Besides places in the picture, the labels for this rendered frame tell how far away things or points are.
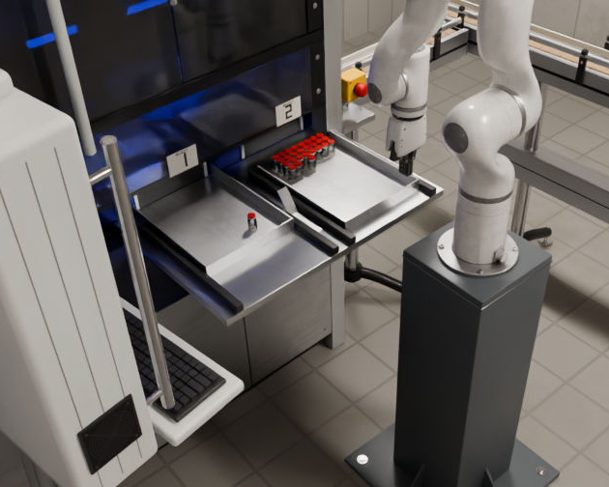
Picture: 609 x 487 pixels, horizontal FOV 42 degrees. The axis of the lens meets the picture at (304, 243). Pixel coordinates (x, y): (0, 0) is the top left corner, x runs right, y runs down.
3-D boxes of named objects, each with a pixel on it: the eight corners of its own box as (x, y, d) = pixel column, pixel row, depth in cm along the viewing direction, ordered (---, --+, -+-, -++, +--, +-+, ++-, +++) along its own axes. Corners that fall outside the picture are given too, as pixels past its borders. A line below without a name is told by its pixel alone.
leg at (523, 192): (497, 251, 310) (523, 71, 261) (511, 241, 314) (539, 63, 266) (515, 262, 304) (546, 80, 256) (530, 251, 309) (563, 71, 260)
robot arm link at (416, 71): (406, 113, 179) (434, 100, 183) (408, 60, 171) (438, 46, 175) (380, 100, 184) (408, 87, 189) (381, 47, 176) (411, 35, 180)
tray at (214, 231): (130, 214, 203) (128, 203, 200) (213, 174, 215) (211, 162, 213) (207, 278, 182) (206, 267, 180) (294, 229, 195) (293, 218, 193)
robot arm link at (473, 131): (524, 188, 176) (539, 92, 161) (468, 223, 167) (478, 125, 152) (481, 166, 183) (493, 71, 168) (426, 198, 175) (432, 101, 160)
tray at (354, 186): (258, 177, 213) (257, 165, 211) (330, 140, 226) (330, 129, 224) (345, 233, 193) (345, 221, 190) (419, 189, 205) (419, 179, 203)
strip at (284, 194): (277, 210, 201) (276, 190, 198) (287, 204, 203) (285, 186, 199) (315, 234, 193) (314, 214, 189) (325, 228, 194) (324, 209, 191)
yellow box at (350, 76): (331, 95, 230) (331, 72, 226) (349, 87, 234) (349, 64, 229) (349, 104, 226) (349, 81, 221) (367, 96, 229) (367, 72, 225)
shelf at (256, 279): (114, 228, 201) (113, 222, 200) (320, 128, 236) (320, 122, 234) (227, 327, 172) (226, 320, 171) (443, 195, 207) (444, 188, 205)
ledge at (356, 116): (311, 118, 240) (311, 112, 239) (343, 102, 247) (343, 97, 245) (343, 135, 232) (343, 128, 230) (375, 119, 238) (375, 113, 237)
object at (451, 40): (321, 129, 238) (319, 82, 228) (287, 111, 247) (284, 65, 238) (470, 56, 272) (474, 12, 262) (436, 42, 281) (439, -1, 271)
